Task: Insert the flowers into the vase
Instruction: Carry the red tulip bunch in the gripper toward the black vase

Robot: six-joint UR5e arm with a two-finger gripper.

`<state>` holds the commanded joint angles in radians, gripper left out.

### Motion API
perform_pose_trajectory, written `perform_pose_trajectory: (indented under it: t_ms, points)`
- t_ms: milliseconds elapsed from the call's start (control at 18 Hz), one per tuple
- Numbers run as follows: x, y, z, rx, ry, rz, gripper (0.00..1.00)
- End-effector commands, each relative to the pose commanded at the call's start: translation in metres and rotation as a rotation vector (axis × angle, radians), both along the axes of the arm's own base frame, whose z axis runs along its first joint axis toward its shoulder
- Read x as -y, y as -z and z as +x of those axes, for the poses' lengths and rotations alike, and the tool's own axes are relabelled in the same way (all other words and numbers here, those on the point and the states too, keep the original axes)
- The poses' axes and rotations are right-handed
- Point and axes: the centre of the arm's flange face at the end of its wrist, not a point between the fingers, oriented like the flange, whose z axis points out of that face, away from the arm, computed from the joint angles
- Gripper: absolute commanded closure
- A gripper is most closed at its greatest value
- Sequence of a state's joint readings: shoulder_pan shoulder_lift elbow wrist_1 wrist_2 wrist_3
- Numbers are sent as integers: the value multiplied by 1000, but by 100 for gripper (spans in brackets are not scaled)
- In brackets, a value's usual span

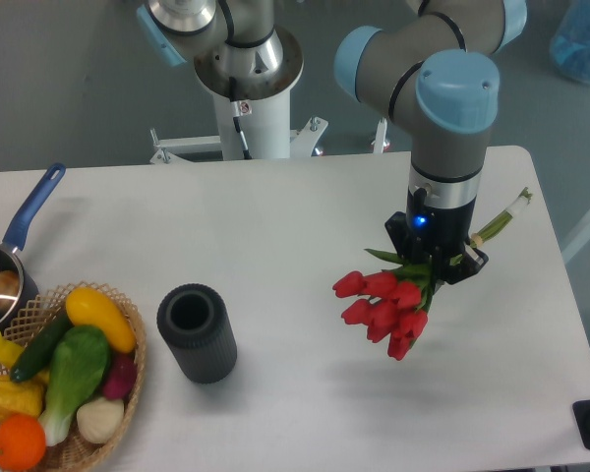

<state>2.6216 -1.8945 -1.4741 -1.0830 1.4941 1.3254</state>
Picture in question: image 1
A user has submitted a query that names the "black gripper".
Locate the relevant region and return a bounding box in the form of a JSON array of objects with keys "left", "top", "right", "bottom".
[{"left": 384, "top": 188, "right": 489, "bottom": 285}]

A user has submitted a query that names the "red tulip bouquet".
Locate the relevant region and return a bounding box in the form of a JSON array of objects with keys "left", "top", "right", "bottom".
[{"left": 332, "top": 188, "right": 533, "bottom": 361}]

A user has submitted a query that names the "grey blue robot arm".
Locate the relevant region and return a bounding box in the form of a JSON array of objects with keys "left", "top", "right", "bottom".
[{"left": 137, "top": 1, "right": 527, "bottom": 286}]

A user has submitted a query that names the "dark grey ribbed vase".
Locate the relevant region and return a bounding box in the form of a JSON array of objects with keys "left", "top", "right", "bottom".
[{"left": 156, "top": 283, "right": 238, "bottom": 384}]

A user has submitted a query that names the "blue plastic bag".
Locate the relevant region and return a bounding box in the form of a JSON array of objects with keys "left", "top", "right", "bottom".
[{"left": 549, "top": 0, "right": 590, "bottom": 85}]

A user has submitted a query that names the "purple red radish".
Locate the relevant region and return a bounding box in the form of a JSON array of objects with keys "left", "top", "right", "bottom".
[{"left": 101, "top": 354, "right": 137, "bottom": 400}]

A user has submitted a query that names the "yellow squash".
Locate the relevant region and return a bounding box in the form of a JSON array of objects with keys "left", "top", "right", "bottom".
[{"left": 65, "top": 287, "right": 137, "bottom": 354}]

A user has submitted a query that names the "green bok choy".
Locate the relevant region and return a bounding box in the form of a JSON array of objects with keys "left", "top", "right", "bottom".
[{"left": 38, "top": 325, "right": 111, "bottom": 447}]

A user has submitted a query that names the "woven wicker basket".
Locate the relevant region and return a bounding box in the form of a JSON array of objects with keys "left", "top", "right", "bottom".
[{"left": 0, "top": 282, "right": 146, "bottom": 471}]

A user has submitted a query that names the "white garlic bulb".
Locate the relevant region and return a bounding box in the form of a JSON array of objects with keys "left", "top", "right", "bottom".
[{"left": 77, "top": 396, "right": 124, "bottom": 444}]

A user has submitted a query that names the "dark green cucumber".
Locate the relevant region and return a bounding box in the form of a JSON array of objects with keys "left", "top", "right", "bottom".
[{"left": 10, "top": 311, "right": 73, "bottom": 383}]

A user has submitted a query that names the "yellow banana pepper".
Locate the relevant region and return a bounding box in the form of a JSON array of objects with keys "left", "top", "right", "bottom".
[{"left": 0, "top": 331, "right": 25, "bottom": 369}]

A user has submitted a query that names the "small yellow pumpkin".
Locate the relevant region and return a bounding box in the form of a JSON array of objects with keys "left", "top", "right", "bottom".
[{"left": 0, "top": 375, "right": 45, "bottom": 423}]

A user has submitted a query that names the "orange fruit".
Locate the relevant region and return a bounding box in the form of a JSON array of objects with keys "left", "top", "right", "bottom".
[{"left": 0, "top": 414, "right": 46, "bottom": 471}]

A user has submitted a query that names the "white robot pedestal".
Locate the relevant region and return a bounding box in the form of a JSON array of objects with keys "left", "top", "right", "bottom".
[{"left": 150, "top": 27, "right": 328, "bottom": 164}]

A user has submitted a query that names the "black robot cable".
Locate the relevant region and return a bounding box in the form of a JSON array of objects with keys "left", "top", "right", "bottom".
[{"left": 228, "top": 77, "right": 253, "bottom": 160}]

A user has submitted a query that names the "blue handled saucepan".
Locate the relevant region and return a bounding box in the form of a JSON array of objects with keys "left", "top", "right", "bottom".
[{"left": 0, "top": 163, "right": 66, "bottom": 330}]

